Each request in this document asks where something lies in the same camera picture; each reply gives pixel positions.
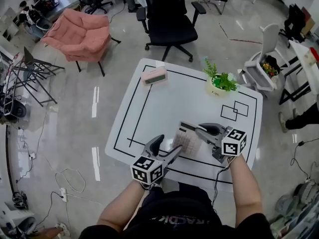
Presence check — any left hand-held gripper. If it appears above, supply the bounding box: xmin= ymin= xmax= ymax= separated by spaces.
xmin=130 ymin=134 xmax=183 ymax=186

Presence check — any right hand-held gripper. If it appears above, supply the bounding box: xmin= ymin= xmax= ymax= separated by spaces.
xmin=190 ymin=122 xmax=247 ymax=163

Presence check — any white desk calculator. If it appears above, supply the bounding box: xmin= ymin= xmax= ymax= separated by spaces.
xmin=172 ymin=121 xmax=202 ymax=157

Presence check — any person's left forearm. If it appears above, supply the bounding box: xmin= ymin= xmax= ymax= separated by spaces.
xmin=96 ymin=180 xmax=147 ymax=233

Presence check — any person's right forearm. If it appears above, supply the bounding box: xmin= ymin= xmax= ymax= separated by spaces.
xmin=228 ymin=154 xmax=265 ymax=230

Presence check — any potted green plant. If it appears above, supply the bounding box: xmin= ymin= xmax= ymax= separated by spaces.
xmin=202 ymin=57 xmax=241 ymax=98

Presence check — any person's black clothing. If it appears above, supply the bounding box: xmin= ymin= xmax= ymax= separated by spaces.
xmin=78 ymin=183 xmax=275 ymax=239

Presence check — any pink digital clock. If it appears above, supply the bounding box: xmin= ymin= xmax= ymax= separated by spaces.
xmin=140 ymin=65 xmax=168 ymax=87

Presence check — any flower basket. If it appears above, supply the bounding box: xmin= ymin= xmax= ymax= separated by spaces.
xmin=261 ymin=61 xmax=279 ymax=77

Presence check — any white swivel chair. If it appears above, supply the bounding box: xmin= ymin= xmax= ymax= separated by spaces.
xmin=243 ymin=23 xmax=290 ymax=93

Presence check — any black office chair with headrest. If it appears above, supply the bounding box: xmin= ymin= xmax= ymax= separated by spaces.
xmin=136 ymin=0 xmax=207 ymax=63

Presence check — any pile of bags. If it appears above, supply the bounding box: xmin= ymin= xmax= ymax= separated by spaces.
xmin=269 ymin=179 xmax=319 ymax=239

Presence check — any white desk with black legs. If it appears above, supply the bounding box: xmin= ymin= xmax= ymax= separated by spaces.
xmin=279 ymin=40 xmax=319 ymax=106

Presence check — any red and white container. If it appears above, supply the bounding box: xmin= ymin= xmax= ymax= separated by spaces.
xmin=309 ymin=47 xmax=319 ymax=65

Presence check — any pink armchair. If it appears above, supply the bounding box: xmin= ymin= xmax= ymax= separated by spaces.
xmin=41 ymin=8 xmax=122 ymax=77

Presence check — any black round floor device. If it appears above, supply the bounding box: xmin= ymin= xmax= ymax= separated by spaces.
xmin=0 ymin=100 xmax=28 ymax=124

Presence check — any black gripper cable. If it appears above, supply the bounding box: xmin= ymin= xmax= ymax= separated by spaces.
xmin=211 ymin=166 xmax=230 ymax=207

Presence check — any black cable with adapter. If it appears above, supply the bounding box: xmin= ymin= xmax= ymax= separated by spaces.
xmin=290 ymin=137 xmax=319 ymax=181

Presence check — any black folding metal frame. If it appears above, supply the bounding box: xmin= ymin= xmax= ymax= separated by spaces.
xmin=3 ymin=46 xmax=66 ymax=116

